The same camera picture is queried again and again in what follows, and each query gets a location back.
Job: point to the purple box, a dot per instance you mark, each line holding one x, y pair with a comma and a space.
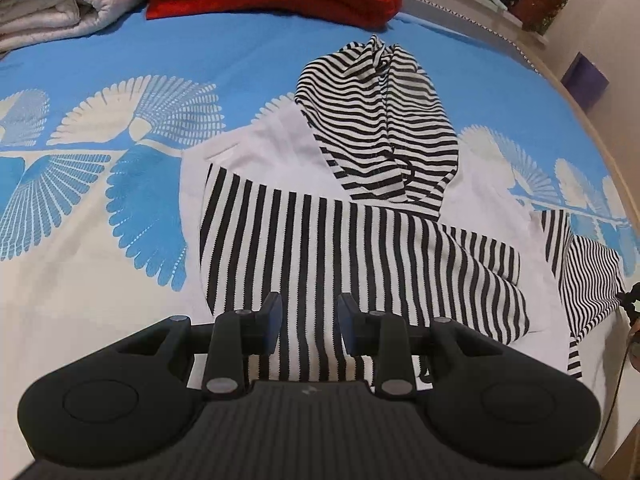
584, 82

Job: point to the person right hand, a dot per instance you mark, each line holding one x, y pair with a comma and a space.
634, 333

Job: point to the wooden bed frame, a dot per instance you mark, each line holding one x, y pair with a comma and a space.
584, 117

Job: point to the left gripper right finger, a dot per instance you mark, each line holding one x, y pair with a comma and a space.
384, 338

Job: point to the striped white hooded top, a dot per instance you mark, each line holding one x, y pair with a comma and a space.
357, 184

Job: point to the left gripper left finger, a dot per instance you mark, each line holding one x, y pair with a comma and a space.
236, 336

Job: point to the blue white patterned bedsheet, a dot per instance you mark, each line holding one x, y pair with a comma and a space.
94, 132

